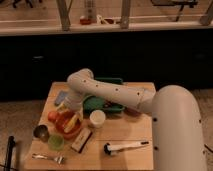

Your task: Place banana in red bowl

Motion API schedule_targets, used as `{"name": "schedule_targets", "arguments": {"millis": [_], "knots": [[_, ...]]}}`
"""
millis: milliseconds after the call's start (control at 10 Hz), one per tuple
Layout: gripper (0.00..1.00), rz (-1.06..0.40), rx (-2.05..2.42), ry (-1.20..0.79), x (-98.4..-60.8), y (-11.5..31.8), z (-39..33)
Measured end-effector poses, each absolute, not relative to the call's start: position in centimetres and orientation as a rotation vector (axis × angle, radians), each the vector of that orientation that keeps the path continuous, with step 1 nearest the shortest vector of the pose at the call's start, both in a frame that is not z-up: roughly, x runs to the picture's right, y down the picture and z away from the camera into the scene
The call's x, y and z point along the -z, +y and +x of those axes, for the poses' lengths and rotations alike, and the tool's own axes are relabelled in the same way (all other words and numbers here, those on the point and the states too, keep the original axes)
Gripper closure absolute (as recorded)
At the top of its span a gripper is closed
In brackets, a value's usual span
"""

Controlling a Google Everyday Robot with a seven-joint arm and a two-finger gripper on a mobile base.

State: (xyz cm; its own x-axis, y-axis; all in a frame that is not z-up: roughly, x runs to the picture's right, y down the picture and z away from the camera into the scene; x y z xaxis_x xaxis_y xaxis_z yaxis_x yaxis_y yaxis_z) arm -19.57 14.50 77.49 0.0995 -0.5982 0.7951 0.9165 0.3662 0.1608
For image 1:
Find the yellow banana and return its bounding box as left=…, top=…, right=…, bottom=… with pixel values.
left=64, top=113, right=82, bottom=133

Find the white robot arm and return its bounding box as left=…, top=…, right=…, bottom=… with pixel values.
left=65, top=68, right=207, bottom=171

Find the red bowl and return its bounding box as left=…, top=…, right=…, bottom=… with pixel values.
left=55, top=112, right=82, bottom=140

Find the green dish rack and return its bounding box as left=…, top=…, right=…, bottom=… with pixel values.
left=83, top=77, right=125, bottom=113

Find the white cup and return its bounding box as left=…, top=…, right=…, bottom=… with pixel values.
left=89, top=110, right=106, bottom=128

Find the blue sponge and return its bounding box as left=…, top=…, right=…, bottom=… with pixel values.
left=54, top=91, right=67, bottom=106

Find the wooden block eraser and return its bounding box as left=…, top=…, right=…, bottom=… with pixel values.
left=71, top=128, right=92, bottom=153

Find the orange tomato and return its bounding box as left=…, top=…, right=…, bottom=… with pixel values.
left=48, top=111, right=59, bottom=122

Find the green plastic cup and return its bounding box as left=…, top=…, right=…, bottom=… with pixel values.
left=48, top=135, right=64, bottom=151

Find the metal cup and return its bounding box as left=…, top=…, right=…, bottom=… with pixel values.
left=33, top=125, right=49, bottom=142

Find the silver fork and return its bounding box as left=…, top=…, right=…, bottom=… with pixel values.
left=32, top=154, right=64, bottom=164

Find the black pole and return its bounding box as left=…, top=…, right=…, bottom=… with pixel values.
left=4, top=136, right=15, bottom=171

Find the white handled brush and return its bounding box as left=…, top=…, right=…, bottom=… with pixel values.
left=104, top=141, right=149, bottom=155

